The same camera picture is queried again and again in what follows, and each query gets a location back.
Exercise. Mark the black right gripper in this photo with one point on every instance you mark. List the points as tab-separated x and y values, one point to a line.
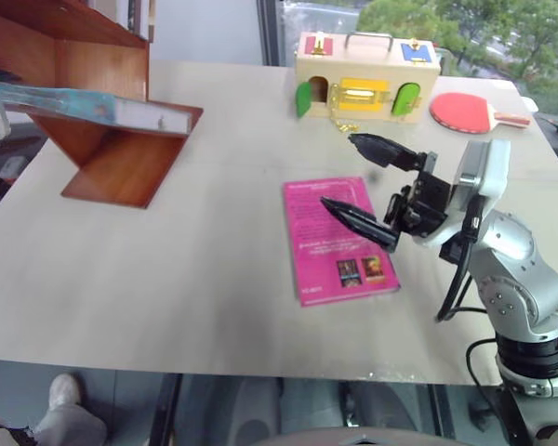
428	200

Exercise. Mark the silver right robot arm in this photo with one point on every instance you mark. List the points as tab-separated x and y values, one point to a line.
516	260

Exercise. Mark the pink book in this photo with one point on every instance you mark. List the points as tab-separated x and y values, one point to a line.
316	260

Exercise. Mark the wooden bookshelf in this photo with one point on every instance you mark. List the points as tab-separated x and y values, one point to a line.
116	167

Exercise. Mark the teal book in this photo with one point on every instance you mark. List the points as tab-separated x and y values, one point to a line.
97	104

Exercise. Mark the wooden lock box toy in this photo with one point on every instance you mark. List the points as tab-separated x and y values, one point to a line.
367	69

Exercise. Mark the red table tennis paddle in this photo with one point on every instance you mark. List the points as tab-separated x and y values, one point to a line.
460	111

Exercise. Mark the small white object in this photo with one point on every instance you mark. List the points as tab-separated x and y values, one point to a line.
530	104

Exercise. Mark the black table leg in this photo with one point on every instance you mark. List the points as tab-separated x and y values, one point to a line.
165	409

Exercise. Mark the person's white shoe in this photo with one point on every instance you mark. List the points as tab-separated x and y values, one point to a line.
65	390

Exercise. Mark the person's grey trouser leg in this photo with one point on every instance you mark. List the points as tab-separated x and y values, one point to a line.
70	427

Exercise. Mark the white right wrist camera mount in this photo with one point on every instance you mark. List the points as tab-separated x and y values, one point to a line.
490	176

